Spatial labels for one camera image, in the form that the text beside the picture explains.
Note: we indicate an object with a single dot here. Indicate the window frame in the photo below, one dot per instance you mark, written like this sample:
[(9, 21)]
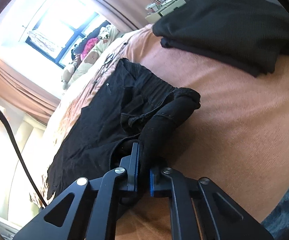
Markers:
[(55, 36)]

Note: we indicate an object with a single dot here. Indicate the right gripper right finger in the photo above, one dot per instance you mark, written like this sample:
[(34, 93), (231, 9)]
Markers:
[(200, 209)]

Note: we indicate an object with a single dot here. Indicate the folded black clothes stack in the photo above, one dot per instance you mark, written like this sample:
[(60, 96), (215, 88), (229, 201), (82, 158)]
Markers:
[(246, 34)]

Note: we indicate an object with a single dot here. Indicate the pink cloth on sill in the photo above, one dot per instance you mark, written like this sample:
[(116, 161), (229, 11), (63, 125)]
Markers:
[(88, 46)]

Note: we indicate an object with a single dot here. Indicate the black pants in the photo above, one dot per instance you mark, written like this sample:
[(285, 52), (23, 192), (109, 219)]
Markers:
[(133, 105)]

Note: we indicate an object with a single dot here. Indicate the teddy bear print pillow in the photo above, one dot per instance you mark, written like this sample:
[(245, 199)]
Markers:
[(106, 36)]

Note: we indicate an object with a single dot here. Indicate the pink window curtain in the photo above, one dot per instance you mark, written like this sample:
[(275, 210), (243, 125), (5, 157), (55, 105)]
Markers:
[(24, 94)]

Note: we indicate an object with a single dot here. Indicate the beige storage box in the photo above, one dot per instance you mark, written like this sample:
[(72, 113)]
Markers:
[(168, 7)]

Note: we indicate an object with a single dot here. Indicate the plush teddy bear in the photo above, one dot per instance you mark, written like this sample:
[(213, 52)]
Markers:
[(67, 74)]

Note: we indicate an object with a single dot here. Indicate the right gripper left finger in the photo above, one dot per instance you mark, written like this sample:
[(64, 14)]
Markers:
[(87, 209)]

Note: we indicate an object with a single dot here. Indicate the orange bed blanket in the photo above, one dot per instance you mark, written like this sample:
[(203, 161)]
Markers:
[(239, 137)]

